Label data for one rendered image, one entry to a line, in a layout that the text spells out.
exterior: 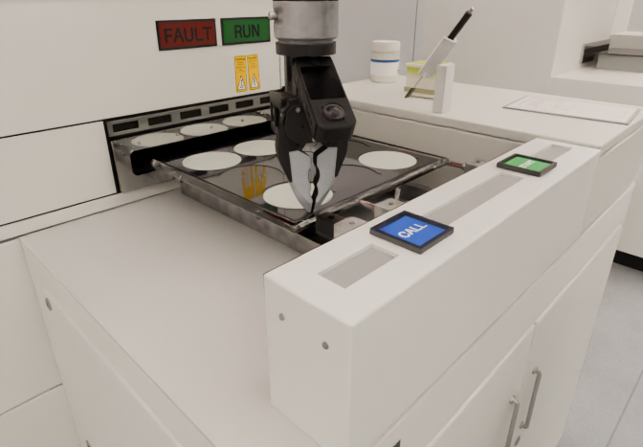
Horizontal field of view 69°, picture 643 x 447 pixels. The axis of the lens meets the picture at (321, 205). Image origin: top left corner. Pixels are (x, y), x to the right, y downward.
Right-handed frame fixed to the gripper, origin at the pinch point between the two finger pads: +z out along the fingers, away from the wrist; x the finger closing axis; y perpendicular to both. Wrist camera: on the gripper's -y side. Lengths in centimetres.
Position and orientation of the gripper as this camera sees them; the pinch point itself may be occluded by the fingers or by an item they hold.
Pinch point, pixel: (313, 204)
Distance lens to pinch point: 61.4
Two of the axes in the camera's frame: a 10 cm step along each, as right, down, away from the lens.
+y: -3.2, -3.8, 8.7
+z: 0.0, 9.1, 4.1
